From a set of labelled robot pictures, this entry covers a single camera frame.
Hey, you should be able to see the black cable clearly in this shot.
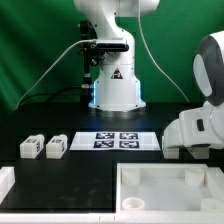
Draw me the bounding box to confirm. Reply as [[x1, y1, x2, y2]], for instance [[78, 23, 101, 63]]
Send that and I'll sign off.
[[19, 85, 92, 108]]

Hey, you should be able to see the white square table top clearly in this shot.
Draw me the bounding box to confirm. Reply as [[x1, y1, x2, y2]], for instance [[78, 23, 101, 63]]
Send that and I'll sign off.
[[115, 163, 224, 224]]

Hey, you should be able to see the white obstacle block left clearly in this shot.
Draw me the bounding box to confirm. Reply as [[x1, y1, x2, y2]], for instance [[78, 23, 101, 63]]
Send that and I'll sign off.
[[0, 167, 15, 204]]

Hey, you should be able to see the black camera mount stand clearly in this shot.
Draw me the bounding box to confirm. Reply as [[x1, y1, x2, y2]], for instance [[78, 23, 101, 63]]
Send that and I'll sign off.
[[78, 20, 99, 104]]

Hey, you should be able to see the white sheet with tags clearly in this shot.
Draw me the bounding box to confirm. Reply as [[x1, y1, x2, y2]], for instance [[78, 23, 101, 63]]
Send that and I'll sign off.
[[70, 131, 160, 151]]

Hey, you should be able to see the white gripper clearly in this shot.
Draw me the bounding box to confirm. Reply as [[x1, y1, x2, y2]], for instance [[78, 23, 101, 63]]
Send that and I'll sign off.
[[163, 101, 224, 159]]

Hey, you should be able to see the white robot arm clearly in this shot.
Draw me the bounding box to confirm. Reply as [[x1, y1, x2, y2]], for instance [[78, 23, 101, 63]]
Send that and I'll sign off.
[[73, 0, 224, 158]]

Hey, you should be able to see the white cable right side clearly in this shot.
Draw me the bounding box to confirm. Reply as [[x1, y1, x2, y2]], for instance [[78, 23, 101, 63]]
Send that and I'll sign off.
[[137, 0, 190, 103]]

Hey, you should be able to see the white cable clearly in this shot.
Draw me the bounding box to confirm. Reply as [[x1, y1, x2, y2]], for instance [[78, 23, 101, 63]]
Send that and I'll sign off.
[[137, 0, 190, 103], [15, 39, 98, 110]]

